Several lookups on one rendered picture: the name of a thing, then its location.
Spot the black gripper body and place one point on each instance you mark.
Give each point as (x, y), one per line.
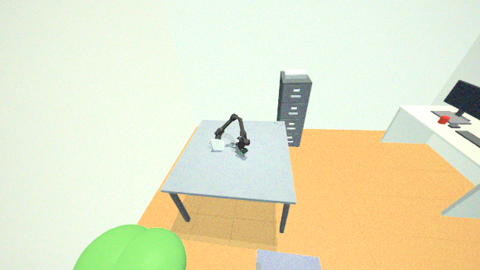
(244, 150)

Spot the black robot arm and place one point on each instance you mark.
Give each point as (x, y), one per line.
(243, 139)

